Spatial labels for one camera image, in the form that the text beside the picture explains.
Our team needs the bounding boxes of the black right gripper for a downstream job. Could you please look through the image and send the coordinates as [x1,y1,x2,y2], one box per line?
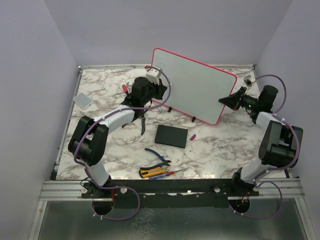
[219,87,260,112]

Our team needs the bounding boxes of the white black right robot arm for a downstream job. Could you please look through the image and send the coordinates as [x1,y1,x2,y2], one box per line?
[218,85,303,196]

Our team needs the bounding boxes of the black handled wire stripper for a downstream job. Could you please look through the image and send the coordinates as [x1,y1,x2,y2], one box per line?
[132,110,147,135]

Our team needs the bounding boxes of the red handled wrench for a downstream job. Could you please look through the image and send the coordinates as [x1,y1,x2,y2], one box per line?
[122,82,133,95]

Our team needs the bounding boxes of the yellow black utility knife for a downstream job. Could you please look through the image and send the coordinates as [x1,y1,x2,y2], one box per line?
[138,166,167,179]

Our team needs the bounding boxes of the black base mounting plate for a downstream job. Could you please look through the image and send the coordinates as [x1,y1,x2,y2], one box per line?
[81,179,259,208]

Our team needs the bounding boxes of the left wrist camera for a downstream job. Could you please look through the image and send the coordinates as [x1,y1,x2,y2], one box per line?
[144,65,161,85]

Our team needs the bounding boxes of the black flat network switch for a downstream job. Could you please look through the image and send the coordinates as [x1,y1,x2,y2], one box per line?
[154,124,188,149]

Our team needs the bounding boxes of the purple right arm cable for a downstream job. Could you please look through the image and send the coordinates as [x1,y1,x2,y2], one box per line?
[232,74,300,220]

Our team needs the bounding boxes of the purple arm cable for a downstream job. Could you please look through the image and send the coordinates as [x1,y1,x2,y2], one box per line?
[232,74,300,220]
[73,66,173,222]

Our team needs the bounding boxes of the blue handled cutting pliers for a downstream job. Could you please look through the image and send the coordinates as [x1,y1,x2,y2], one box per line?
[144,148,171,166]

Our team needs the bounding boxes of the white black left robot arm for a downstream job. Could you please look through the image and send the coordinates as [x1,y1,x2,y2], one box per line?
[68,77,172,198]

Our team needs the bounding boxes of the black wire whiteboard stand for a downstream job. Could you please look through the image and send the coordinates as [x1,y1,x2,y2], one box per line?
[167,106,197,123]

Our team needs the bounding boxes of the red blue screwdriver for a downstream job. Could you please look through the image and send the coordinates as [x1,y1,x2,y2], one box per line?
[149,169,184,181]

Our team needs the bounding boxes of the pink framed whiteboard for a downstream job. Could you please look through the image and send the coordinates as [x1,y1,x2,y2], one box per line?
[151,48,238,126]

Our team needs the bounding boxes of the small white square box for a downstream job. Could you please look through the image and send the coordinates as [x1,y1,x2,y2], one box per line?
[73,92,93,109]

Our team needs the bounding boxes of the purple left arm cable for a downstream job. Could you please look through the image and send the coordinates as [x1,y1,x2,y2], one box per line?
[73,66,173,222]

